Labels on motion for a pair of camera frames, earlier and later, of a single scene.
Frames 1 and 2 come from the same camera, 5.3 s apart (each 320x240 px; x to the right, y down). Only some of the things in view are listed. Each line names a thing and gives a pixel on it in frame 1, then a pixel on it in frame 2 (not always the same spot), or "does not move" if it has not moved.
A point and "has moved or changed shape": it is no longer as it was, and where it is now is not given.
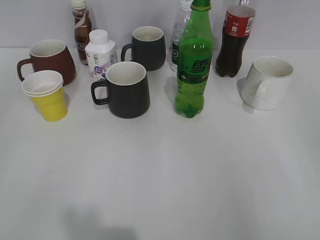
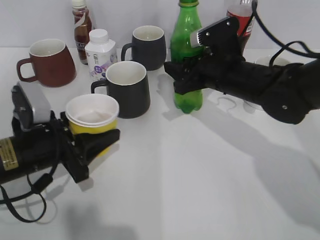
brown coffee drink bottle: [83, 25] does not move
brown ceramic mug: [51, 55] does not move
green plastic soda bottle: [195, 55] has moved or changed shape
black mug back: [148, 48] does not move
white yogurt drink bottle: [101, 53] does not move
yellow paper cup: [46, 87] -> [92, 113]
